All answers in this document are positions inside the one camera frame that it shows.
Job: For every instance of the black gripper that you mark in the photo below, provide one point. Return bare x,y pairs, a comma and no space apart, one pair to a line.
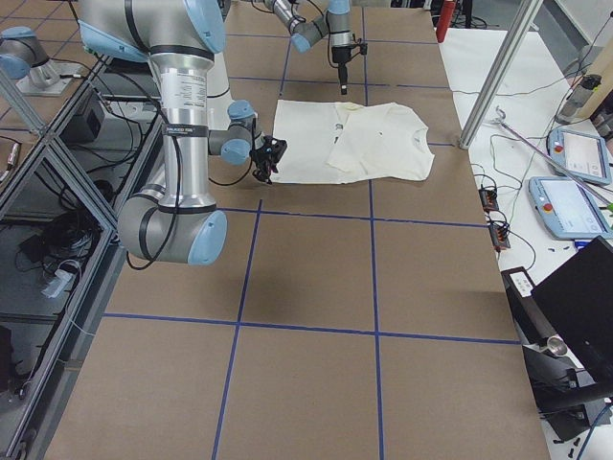
339,56
262,159

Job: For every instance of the cream long-sleeve cat shirt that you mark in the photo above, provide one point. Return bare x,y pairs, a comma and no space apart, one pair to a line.
341,143

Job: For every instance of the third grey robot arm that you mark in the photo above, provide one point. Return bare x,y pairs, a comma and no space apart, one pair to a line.
25,61

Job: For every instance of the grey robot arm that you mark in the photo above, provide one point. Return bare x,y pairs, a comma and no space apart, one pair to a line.
334,24
174,217

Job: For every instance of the red fire extinguisher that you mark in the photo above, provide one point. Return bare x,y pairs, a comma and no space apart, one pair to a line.
444,20

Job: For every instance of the black power strip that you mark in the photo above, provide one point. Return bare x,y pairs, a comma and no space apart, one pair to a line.
499,234
488,197

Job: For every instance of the blue teach pendant far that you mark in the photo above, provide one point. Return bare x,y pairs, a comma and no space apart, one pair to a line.
584,155

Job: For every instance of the blue teach pendant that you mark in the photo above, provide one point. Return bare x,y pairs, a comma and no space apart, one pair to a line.
584,155
567,211

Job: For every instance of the blue teach pendant near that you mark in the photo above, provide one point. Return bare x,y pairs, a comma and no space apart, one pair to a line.
567,211

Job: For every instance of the black box with label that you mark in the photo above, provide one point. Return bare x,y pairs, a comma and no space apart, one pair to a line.
526,313

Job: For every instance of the black monitor with stand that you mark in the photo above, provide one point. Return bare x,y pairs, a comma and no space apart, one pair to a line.
576,300

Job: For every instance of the aluminium frame post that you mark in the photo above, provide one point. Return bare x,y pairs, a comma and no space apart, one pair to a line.
511,43

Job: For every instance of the aluminium frame rail left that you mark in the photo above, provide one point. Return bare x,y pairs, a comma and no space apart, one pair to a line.
57,258

